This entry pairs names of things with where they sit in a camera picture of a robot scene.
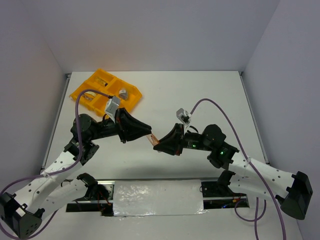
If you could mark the silver foil covered plate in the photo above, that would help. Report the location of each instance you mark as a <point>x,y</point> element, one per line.
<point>157,198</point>

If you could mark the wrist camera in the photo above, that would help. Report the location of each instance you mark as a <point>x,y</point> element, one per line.
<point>184,117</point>
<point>111,107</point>

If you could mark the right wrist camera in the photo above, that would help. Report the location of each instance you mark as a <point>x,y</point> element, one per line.
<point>184,117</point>

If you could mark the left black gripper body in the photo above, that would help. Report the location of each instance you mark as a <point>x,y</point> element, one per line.
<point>106,129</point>

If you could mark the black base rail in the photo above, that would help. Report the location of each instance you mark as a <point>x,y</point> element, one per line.
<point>213,199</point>

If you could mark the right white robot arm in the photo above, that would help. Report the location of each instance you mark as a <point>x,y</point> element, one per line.
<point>292,191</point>

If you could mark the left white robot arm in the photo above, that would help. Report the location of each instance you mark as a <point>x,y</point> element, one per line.
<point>24,211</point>

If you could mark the yellow compartment tray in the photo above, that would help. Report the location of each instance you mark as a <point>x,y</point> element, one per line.
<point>98,104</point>

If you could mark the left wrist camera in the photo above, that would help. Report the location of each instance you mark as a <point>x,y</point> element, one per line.
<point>111,107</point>

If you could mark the clear tape roll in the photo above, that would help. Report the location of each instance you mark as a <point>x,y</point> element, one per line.
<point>89,95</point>

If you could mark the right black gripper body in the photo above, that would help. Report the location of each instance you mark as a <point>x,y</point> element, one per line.
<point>193,140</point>

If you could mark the jar of paper clips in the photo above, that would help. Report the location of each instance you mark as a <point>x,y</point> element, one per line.
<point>123,94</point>

